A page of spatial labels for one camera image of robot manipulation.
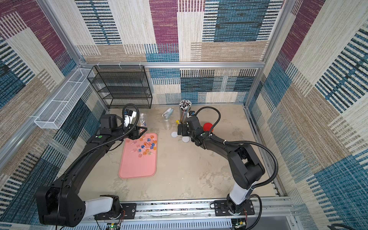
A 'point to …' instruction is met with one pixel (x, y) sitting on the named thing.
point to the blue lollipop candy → (143, 146)
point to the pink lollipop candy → (133, 150)
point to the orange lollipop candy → (146, 143)
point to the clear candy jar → (167, 125)
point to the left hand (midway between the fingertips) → (143, 127)
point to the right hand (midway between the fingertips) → (187, 128)
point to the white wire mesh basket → (55, 114)
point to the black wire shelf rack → (122, 86)
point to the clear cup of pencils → (185, 106)
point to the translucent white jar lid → (174, 134)
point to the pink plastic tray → (139, 157)
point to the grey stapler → (167, 113)
